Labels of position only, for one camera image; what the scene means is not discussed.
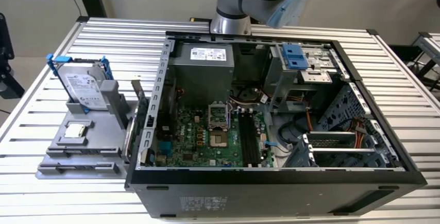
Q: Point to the black RAM stick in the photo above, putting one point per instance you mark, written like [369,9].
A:
[82,153]
[78,168]

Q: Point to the silver CPU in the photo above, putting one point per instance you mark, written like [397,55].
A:
[74,130]

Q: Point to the black PC case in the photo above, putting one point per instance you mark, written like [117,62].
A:
[240,198]

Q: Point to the CPU socket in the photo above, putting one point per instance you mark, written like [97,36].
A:
[218,140]

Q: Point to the grey power supply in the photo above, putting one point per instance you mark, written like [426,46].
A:
[202,79]

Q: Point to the metal slat side table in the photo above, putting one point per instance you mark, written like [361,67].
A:
[428,43]

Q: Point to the green motherboard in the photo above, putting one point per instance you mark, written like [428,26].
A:
[192,141]

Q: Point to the grey metal disk bay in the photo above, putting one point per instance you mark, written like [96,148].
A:
[329,150]

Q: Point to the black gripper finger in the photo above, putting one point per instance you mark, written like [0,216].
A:
[9,85]

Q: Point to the grey parts rack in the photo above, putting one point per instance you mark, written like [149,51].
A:
[98,131]

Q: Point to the hard disk in blue carrier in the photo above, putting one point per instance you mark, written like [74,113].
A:
[80,87]

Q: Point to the grey metal drive cage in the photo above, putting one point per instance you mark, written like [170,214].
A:
[277,85]

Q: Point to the yellow black plug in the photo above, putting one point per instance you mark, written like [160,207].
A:
[193,19]

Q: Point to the green graphics card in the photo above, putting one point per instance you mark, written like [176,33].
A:
[142,110]

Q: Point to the teal port block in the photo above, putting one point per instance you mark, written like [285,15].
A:
[165,148]

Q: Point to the blue drive bay latch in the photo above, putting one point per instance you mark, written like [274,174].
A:
[293,54]

